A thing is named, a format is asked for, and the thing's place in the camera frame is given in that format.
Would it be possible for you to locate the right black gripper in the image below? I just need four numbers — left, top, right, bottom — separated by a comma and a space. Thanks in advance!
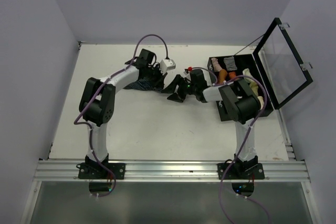
162, 73, 197, 101

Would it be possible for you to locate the striped blue cloth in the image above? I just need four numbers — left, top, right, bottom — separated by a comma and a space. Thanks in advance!
124, 75, 158, 92

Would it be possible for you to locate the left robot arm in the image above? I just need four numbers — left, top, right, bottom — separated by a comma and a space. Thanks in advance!
75, 49, 166, 178

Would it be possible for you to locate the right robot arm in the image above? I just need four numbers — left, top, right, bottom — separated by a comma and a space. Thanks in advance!
162, 69, 263, 178

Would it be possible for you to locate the pink rolled sock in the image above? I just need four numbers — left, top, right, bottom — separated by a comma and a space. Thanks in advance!
211, 58, 222, 72

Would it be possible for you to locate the brown rolled sock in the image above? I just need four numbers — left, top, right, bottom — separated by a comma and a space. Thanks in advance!
218, 69, 228, 84

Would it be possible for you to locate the orange rolled sock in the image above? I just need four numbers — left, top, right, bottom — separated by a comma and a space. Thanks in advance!
228, 71, 236, 79

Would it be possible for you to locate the grey striped rolled sock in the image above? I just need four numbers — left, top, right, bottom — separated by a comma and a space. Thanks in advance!
223, 56, 237, 72

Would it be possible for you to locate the pale green rolled sock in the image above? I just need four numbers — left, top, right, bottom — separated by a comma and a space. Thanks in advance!
243, 68, 252, 78

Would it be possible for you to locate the black storage box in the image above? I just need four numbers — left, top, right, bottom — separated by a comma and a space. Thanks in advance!
207, 54, 274, 122

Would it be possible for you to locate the olive rolled sock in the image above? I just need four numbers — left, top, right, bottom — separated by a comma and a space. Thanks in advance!
249, 82, 259, 96

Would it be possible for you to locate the cream rolled sock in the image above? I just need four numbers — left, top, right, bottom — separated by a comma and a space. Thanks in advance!
257, 96, 265, 109

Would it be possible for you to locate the glass box lid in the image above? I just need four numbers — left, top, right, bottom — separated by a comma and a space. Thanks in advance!
253, 17, 313, 110

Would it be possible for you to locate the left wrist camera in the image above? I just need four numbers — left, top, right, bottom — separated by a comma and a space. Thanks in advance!
160, 59, 176, 74

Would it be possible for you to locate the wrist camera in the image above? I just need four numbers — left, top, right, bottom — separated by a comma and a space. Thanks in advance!
160, 59, 176, 74
184, 67, 193, 77

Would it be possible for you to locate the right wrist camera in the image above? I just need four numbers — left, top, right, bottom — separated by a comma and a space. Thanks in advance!
184, 67, 193, 77

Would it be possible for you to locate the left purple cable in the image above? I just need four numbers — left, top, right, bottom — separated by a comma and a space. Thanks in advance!
72, 34, 170, 197

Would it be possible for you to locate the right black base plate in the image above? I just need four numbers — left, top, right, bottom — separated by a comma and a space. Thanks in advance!
224, 156, 265, 180

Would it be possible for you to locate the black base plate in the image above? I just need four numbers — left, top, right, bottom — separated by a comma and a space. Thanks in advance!
224, 156, 265, 180
76, 157, 126, 180

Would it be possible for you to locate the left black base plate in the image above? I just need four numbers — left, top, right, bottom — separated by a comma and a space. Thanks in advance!
76, 157, 126, 180

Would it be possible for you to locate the aluminium rail frame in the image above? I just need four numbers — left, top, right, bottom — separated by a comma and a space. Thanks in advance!
21, 159, 322, 223

